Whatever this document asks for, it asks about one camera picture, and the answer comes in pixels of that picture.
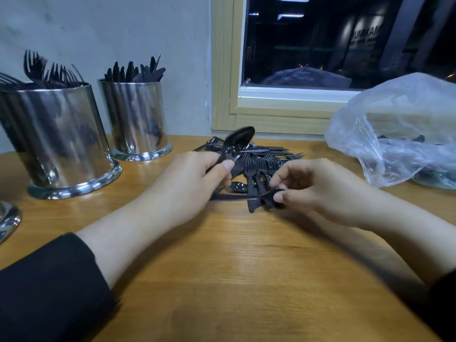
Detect person's right hand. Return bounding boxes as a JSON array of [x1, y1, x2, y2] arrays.
[[269, 158, 372, 230]]

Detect person's left hand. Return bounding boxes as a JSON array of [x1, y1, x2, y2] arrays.
[[144, 152, 237, 231]]

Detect pile of black plastic cutlery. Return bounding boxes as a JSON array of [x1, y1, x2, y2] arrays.
[[194, 136, 306, 214]]

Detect bunch of black cutlery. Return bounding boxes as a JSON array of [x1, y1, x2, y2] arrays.
[[214, 126, 256, 168]]

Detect bunch of black knives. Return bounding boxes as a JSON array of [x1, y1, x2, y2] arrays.
[[103, 55, 167, 84]]

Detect bunch of black forks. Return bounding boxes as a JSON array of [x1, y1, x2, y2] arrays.
[[0, 50, 88, 91]]

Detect person's left forearm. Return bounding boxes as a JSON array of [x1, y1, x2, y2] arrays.
[[0, 210, 179, 342]]

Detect person's right forearm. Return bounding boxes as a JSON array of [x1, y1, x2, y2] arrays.
[[356, 192, 456, 332]]

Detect clear plastic bag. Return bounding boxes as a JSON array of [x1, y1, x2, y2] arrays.
[[325, 72, 456, 190]]

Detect dark parked car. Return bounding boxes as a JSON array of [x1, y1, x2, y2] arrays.
[[262, 66, 354, 90]]

